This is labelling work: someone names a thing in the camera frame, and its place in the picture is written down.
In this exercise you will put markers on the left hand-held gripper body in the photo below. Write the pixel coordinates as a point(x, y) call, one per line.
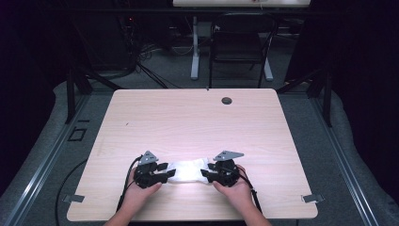
point(146, 174)

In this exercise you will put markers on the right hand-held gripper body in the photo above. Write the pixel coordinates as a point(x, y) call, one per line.
point(227, 172)

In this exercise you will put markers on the white ankle sock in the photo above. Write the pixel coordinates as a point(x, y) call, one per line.
point(188, 171)
point(205, 162)

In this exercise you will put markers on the person's left hand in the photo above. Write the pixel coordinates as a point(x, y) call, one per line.
point(138, 194)

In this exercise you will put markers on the person's right hand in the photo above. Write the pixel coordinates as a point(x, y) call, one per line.
point(240, 191)

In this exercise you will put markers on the black metal stand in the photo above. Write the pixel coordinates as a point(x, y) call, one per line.
point(71, 97)
point(327, 100)

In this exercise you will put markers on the white-legged background table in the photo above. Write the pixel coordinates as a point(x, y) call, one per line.
point(195, 47)

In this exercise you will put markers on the black folding chair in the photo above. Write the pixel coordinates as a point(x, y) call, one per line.
point(240, 44)

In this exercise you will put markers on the grey metal table bracket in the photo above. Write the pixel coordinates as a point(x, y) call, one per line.
point(73, 198)
point(312, 198)

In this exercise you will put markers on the aluminium floor rail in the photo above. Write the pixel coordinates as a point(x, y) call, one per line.
point(343, 163)
point(40, 163)

